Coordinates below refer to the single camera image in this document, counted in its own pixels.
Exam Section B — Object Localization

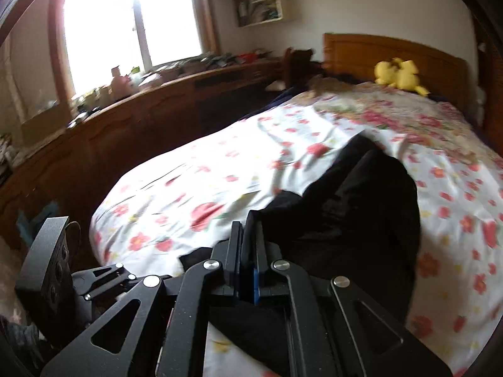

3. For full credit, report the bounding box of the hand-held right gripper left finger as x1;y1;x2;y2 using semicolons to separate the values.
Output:
39;222;243;377

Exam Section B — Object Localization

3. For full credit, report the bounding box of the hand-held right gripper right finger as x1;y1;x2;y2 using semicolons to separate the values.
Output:
241;210;453;377

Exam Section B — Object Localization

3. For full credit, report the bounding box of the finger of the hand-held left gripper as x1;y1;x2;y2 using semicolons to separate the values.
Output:
74;263;139;302

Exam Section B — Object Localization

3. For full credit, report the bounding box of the black jacket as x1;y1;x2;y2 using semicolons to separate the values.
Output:
179;134;424;377

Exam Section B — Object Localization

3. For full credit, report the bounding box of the floral bed sheet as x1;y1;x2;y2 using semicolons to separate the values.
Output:
88;82;503;377

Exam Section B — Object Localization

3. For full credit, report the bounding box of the long wooden cabinet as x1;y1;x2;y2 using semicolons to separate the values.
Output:
0;58;289;252

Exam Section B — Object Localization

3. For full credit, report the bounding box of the dark blue cloth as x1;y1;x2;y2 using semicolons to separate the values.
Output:
244;85;315;120

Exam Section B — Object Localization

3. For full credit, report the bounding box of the clutter of small items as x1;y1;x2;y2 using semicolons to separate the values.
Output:
67;49;276;114

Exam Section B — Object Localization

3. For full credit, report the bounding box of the dark wooden chair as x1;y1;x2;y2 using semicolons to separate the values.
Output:
284;47;323;88

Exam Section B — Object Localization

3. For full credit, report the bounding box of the beige patterned blanket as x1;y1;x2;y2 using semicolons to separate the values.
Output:
304;79;474;134

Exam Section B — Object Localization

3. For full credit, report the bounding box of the yellow plush toy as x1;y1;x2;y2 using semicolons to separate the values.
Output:
373;58;430;96

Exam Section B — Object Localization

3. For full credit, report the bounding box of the wooden framed window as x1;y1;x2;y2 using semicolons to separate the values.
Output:
57;0;218;95

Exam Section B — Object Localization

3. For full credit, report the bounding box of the wooden headboard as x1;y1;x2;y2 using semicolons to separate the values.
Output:
322;32;471;99

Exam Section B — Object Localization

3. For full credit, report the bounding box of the wooden wardrobe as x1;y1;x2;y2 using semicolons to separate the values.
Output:
471;18;503;136

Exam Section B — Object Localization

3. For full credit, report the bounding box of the small wall picture frame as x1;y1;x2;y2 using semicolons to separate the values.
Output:
235;0;250;28

